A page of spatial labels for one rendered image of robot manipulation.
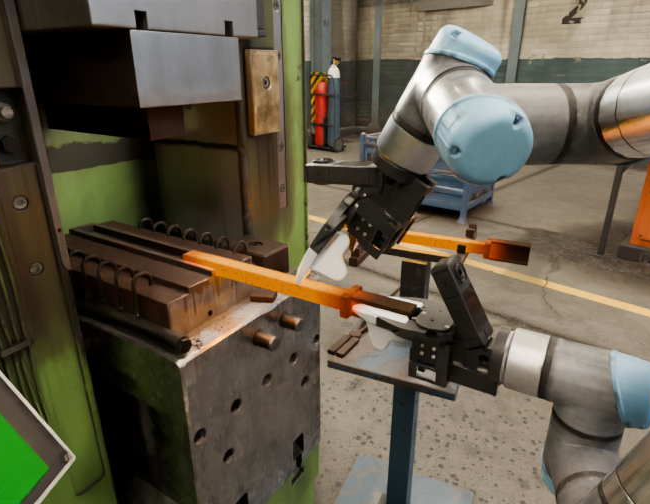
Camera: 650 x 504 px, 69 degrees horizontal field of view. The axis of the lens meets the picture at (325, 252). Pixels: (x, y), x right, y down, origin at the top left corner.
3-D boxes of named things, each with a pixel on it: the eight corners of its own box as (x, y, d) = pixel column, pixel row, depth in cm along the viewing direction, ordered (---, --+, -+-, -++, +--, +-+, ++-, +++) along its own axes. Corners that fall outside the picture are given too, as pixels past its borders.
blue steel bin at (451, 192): (494, 204, 486) (504, 133, 460) (464, 224, 428) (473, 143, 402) (393, 188, 554) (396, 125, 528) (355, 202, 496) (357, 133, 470)
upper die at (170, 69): (242, 100, 78) (238, 37, 74) (140, 108, 62) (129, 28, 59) (90, 93, 99) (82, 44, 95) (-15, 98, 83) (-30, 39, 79)
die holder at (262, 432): (321, 440, 115) (320, 274, 99) (208, 571, 85) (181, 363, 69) (166, 368, 143) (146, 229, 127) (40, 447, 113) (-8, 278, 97)
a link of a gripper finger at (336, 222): (315, 252, 59) (360, 199, 59) (306, 244, 59) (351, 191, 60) (322, 258, 64) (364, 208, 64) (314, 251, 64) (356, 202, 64)
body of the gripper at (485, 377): (402, 375, 63) (494, 406, 57) (405, 318, 60) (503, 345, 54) (423, 348, 69) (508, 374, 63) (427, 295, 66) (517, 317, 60)
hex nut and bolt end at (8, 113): (28, 153, 65) (16, 100, 62) (6, 156, 63) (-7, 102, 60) (19, 152, 66) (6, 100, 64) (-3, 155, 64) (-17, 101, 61)
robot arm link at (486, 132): (591, 108, 38) (537, 64, 47) (456, 109, 38) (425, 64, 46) (559, 191, 43) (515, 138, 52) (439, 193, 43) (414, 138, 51)
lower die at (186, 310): (254, 293, 91) (251, 252, 88) (172, 340, 75) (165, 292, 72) (117, 251, 112) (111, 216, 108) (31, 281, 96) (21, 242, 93)
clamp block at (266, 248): (291, 272, 100) (290, 243, 98) (265, 286, 94) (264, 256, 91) (248, 260, 106) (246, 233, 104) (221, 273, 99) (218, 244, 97)
